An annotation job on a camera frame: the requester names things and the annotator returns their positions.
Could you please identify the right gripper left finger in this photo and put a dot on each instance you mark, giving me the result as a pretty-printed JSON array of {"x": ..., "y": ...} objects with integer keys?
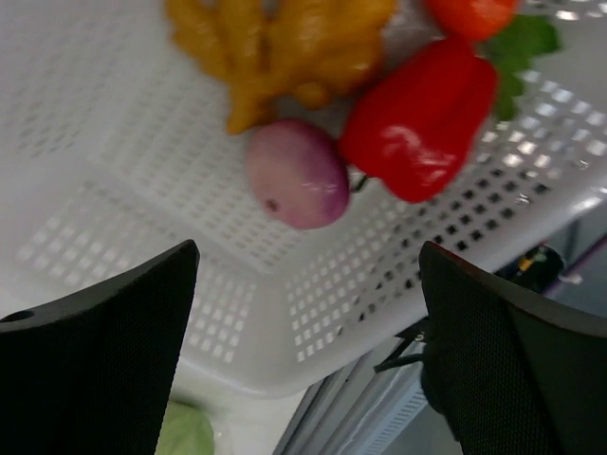
[{"x": 91, "y": 373}]

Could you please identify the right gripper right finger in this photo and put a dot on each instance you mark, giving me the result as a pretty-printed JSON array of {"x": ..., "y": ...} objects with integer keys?
[{"x": 511, "y": 371}]

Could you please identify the green cabbage toy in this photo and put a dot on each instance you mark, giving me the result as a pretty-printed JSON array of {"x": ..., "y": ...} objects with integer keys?
[{"x": 185, "y": 430}]

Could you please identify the clear orange zip top bag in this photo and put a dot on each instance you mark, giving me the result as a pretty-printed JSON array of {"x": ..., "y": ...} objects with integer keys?
[{"x": 222, "y": 434}]

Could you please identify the white perforated plastic basket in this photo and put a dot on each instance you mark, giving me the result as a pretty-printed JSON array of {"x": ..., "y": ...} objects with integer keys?
[{"x": 113, "y": 150}]

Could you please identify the red bell pepper toy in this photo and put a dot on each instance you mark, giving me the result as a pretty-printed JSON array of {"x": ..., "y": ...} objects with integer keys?
[{"x": 414, "y": 130}]

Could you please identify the purple onion toy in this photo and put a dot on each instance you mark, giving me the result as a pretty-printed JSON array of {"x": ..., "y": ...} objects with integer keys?
[{"x": 296, "y": 175}]

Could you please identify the orange carrot toy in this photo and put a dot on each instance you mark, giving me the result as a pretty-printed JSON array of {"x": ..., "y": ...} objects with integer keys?
[{"x": 511, "y": 41}]

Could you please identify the yellow ginger root toy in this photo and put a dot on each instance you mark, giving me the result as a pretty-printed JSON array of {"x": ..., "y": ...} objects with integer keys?
[{"x": 312, "y": 51}]

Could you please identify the aluminium mounting rail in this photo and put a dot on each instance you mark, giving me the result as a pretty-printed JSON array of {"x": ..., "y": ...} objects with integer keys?
[{"x": 354, "y": 411}]

